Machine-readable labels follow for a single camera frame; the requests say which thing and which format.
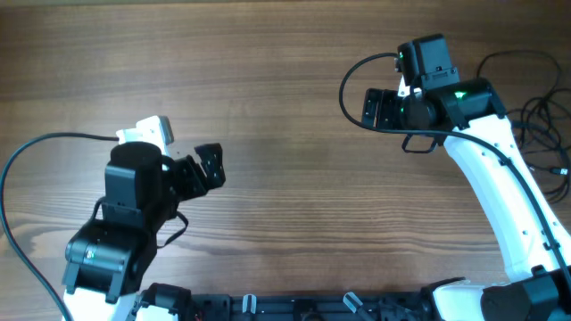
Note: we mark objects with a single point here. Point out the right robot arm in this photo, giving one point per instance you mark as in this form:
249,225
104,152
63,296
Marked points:
468,119

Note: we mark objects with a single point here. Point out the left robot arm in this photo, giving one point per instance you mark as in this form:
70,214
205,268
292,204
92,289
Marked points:
109,255

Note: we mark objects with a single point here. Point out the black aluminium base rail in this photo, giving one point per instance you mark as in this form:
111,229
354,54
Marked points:
339,307

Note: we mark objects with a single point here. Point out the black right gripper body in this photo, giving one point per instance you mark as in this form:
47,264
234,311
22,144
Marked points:
391,112

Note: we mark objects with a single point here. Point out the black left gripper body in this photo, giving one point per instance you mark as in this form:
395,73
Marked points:
185,181

